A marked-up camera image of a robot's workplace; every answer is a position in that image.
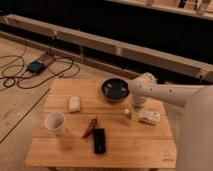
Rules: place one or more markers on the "wooden table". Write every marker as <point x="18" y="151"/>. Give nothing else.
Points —
<point x="128" y="144"/>

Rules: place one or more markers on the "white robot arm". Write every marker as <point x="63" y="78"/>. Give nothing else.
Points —
<point x="195" y="150"/>

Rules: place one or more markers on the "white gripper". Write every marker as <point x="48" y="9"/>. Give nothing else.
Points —
<point x="138" y="101"/>

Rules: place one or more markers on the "white sponge block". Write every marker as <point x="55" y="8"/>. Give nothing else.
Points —
<point x="74" y="104"/>

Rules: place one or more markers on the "dark blue bowl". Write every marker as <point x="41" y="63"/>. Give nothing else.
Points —
<point x="115" y="89"/>

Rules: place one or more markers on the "black remote control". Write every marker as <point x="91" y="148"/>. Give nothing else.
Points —
<point x="99" y="141"/>

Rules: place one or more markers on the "clear plastic bottle white label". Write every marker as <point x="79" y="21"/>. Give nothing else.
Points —
<point x="140" y="114"/>

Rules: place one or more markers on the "white paper cup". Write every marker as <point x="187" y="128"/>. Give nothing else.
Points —
<point x="55" y="123"/>

